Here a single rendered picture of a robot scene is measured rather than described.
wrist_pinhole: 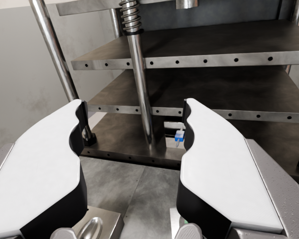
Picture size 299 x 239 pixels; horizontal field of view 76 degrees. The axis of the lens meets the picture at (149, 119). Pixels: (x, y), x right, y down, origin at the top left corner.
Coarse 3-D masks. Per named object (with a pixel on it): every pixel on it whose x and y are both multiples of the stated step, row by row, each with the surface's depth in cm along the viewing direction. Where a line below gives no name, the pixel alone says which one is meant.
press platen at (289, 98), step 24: (168, 72) 139; (192, 72) 133; (216, 72) 127; (240, 72) 122; (264, 72) 117; (96, 96) 118; (120, 96) 114; (168, 96) 106; (192, 96) 102; (216, 96) 99; (240, 96) 96; (264, 96) 93; (288, 96) 90; (264, 120) 84; (288, 120) 81
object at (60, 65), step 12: (36, 0) 79; (36, 12) 81; (48, 24) 84; (48, 36) 86; (120, 36) 147; (48, 48) 89; (60, 48) 91; (60, 60) 92; (60, 72) 95; (288, 72) 126; (72, 84) 100; (72, 96) 102; (84, 132) 115; (84, 144) 118
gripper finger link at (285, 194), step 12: (252, 144) 8; (252, 156) 7; (264, 156) 7; (264, 168) 7; (276, 168) 7; (264, 180) 6; (276, 180) 6; (288, 180) 6; (276, 192) 6; (288, 192) 6; (276, 204) 5; (288, 204) 5; (288, 216) 5; (240, 228) 5; (288, 228) 5
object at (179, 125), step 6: (168, 120) 100; (174, 120) 99; (180, 120) 99; (168, 126) 100; (174, 126) 99; (180, 126) 98; (168, 132) 103; (174, 132) 102; (180, 132) 100; (168, 138) 105; (174, 138) 104; (168, 144) 107; (174, 144) 106; (180, 144) 105
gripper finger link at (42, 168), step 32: (32, 128) 8; (64, 128) 8; (32, 160) 7; (64, 160) 7; (0, 192) 6; (32, 192) 6; (64, 192) 6; (0, 224) 5; (32, 224) 5; (64, 224) 6
